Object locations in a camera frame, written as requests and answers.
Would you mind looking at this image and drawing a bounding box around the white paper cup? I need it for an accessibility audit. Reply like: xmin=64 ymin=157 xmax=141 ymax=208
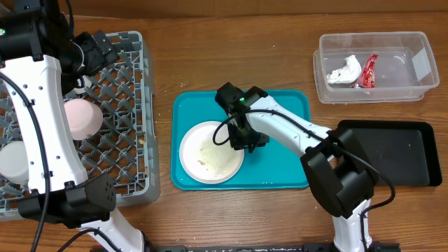
xmin=73 ymin=76 xmax=92 ymax=95

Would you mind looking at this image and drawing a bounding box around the large white plate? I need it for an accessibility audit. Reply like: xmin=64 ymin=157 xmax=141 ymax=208
xmin=178 ymin=121 xmax=244 ymax=184

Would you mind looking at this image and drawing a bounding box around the small white plate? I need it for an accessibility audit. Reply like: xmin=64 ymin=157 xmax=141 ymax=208
xmin=64 ymin=99 xmax=103 ymax=141

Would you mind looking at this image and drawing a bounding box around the white napkin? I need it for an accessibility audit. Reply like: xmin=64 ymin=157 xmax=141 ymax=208
xmin=326 ymin=55 xmax=362 ymax=84

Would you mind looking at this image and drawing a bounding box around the grey metal bowl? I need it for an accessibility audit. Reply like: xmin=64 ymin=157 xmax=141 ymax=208
xmin=1 ymin=141 xmax=29 ymax=185

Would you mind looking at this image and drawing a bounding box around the red snack wrapper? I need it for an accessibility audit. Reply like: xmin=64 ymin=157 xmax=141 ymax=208
xmin=352 ymin=54 xmax=378 ymax=88

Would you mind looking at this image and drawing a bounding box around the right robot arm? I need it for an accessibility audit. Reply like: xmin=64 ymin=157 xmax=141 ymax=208
xmin=215 ymin=83 xmax=378 ymax=251

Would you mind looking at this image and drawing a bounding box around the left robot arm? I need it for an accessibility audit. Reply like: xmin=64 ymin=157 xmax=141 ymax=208
xmin=1 ymin=0 xmax=152 ymax=251

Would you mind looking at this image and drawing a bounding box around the teal plastic serving tray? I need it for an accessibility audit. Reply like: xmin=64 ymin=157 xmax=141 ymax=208
xmin=171 ymin=91 xmax=308 ymax=190

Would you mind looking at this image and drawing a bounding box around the grey plastic dish rack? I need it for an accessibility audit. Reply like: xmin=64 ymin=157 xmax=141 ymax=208
xmin=1 ymin=31 xmax=160 ymax=207

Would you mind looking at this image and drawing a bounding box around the black plastic tray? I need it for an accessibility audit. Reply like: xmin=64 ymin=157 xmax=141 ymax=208
xmin=338 ymin=120 xmax=442 ymax=187

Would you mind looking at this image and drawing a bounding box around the clear plastic storage bin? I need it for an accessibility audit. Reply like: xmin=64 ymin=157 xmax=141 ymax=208
xmin=313 ymin=31 xmax=440 ymax=104

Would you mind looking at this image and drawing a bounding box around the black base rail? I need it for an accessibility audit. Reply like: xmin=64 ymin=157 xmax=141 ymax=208
xmin=150 ymin=241 xmax=400 ymax=252

